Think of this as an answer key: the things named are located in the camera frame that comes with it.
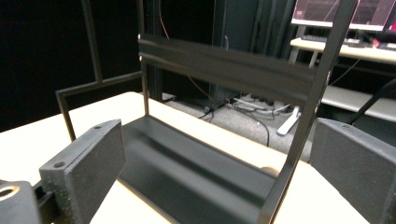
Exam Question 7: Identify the white power strip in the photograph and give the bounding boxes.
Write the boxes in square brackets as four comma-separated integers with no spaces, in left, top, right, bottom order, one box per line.
[276,105,302,136]

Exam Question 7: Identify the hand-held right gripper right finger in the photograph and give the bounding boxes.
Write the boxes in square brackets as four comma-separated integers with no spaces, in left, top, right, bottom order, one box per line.
[308,117,396,224]

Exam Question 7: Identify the bundle of white cables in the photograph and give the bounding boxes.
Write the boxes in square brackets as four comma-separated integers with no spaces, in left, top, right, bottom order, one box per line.
[226,94,292,117]

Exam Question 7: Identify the computer monitor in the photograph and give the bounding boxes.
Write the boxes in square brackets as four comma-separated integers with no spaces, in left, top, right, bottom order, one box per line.
[290,0,396,33]

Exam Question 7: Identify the black metal rack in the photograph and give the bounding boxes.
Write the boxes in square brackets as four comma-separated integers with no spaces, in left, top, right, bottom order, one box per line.
[119,0,359,224]

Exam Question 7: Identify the grey low bench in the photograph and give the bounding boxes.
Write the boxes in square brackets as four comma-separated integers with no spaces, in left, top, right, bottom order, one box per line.
[320,85,396,123]

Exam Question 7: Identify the dark keyboard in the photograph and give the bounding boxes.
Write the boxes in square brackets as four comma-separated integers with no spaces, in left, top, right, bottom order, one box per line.
[301,34,330,44]

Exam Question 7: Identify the white desk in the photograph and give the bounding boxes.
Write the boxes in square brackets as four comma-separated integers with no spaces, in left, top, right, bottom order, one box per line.
[289,36,396,67]

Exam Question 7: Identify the black floor cable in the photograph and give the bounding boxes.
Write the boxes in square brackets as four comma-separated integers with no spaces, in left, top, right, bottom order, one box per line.
[241,110,271,147]

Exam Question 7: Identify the black tube frame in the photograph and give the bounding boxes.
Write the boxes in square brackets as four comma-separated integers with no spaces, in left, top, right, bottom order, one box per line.
[55,0,145,143]

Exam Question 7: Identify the black slanted stand leg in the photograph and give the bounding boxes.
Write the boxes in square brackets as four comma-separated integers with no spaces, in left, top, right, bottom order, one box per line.
[346,77,396,126]

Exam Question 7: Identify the thin red cable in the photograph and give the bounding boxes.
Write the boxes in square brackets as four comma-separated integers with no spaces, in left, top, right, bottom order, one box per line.
[158,0,213,101]

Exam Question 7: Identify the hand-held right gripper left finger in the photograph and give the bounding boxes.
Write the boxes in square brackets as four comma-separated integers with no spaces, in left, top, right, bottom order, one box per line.
[39,119,127,224]

